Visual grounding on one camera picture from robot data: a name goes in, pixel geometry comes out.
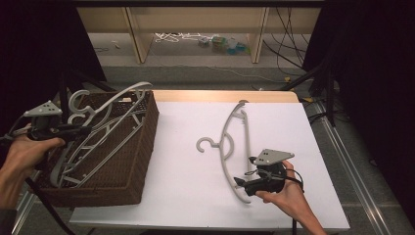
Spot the bundle of black cables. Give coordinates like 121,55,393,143
262,7,311,78

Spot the person's right hand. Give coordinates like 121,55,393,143
255,160,314,219

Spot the white table sheet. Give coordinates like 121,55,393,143
69,101,350,231

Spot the left hand-held gripper cable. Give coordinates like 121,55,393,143
0,114,77,235

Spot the metal floor rail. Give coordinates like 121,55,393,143
313,100,394,235
9,182,64,235

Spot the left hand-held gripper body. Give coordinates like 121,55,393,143
23,100,71,141

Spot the blue plastic toy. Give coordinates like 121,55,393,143
227,39,252,56

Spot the person's left hand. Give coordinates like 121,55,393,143
0,123,67,184

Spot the brown wicker basket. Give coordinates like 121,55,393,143
30,90,161,209

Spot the green plastic toy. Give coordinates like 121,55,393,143
210,35,228,54

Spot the right hand-held gripper cable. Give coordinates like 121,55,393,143
244,167,305,235

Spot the hand-held gripper cable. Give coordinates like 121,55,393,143
0,114,77,235
244,167,305,235

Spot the black curtain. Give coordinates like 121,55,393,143
0,0,108,197
302,0,415,227

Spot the tangled white cord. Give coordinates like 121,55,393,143
154,31,213,44

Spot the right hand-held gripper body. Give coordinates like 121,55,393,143
244,149,296,197

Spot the light wooden shelf unit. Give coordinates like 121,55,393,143
76,7,322,65

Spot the thin white floor cord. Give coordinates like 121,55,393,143
208,65,282,83

